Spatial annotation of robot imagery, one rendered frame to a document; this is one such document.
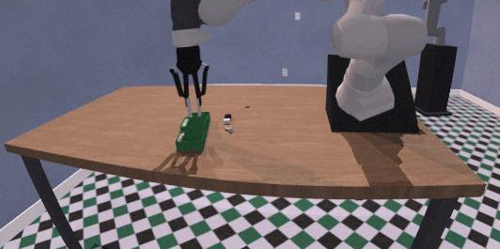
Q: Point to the green three-compartment bin rack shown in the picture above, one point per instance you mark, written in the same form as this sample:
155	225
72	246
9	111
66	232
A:
190	135

